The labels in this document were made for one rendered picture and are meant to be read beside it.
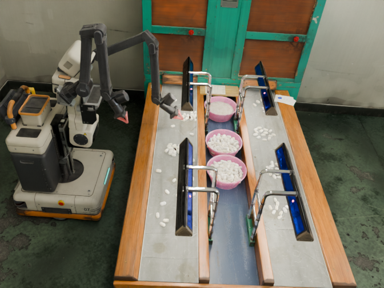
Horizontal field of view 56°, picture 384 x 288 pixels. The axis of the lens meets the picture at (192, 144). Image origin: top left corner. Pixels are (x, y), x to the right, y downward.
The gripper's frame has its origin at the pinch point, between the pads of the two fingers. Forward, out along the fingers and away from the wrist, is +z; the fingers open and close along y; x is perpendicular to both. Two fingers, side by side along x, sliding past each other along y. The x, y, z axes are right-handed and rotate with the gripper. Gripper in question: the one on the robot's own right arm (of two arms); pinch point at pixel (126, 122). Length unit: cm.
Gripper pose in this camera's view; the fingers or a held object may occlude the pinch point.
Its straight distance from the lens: 237.7
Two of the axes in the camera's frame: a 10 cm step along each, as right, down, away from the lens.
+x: -9.2, 2.7, 2.9
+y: 0.4, -6.6, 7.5
